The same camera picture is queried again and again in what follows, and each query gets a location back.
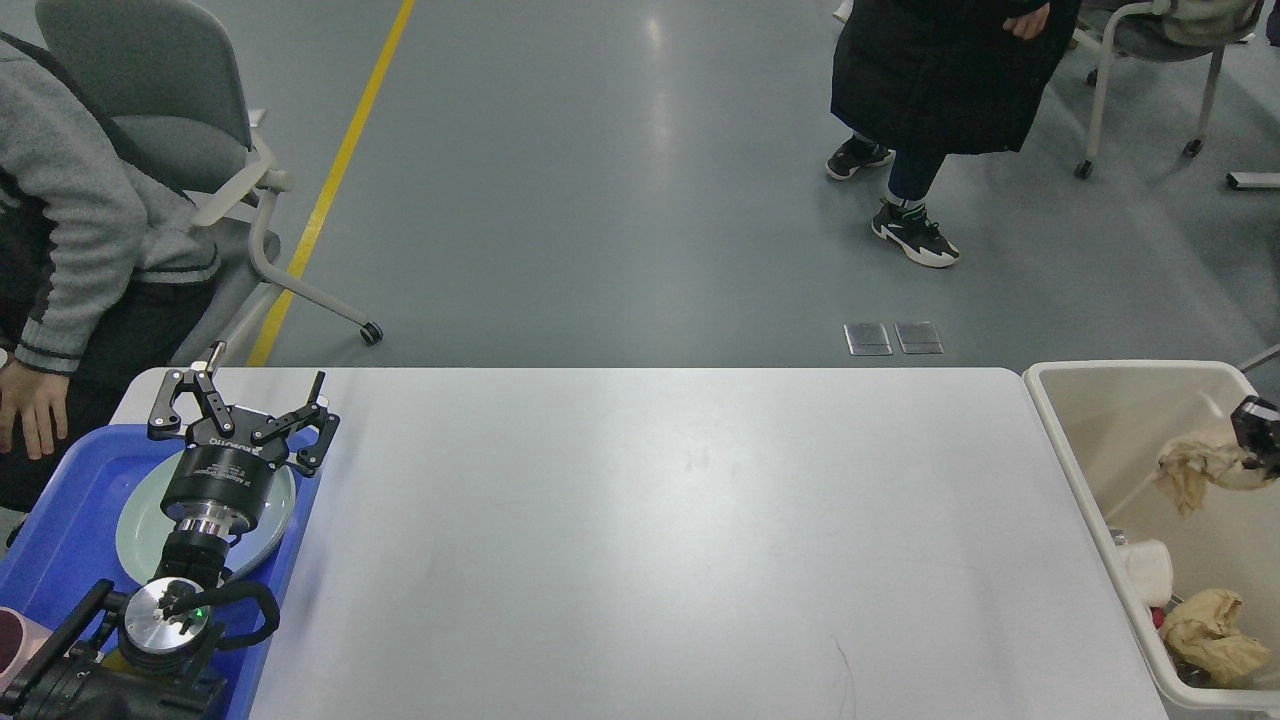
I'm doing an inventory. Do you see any person at left edge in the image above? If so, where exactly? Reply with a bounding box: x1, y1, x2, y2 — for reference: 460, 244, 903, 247
1, 35, 221, 512

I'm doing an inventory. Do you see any white office chair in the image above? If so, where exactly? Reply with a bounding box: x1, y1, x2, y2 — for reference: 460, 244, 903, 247
1073, 1, 1263, 181

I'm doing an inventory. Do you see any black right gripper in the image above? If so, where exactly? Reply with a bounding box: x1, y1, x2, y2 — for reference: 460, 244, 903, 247
1230, 395, 1279, 477

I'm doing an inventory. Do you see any beige plastic bin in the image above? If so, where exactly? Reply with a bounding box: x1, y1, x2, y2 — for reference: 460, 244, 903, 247
1024, 360, 1279, 719

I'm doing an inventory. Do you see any pink mug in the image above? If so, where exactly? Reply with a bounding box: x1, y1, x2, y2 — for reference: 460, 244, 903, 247
1, 606, 52, 692

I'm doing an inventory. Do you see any left floor outlet plate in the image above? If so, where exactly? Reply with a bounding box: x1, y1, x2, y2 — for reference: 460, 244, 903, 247
844, 322, 893, 357

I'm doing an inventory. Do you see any floor outlet plate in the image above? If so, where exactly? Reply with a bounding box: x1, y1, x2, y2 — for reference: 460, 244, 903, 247
893, 322, 945, 355
844, 322, 893, 357

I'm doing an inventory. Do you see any seated person's hand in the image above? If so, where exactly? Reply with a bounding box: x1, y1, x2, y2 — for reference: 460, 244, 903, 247
1, 361, 70, 460

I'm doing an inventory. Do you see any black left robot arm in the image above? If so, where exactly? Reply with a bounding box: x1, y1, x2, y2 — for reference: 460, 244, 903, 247
3, 357, 340, 719

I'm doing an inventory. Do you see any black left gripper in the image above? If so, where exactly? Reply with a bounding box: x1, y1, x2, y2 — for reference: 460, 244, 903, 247
147, 342, 342, 546

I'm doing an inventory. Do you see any white paper cup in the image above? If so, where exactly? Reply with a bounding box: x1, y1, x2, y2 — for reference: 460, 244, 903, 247
1115, 539, 1174, 609

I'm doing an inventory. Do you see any grey office chair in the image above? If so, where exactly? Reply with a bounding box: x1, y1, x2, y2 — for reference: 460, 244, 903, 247
35, 1, 383, 366

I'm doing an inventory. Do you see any brown paper ball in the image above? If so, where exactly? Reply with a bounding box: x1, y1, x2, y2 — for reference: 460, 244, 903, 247
1158, 588, 1274, 689
1149, 430, 1277, 518

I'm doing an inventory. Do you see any right floor outlet plate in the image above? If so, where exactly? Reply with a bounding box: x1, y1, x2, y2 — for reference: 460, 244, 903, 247
893, 322, 945, 355

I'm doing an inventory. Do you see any person in black sneakers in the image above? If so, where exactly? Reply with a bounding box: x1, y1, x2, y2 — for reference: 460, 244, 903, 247
826, 1, 1082, 269

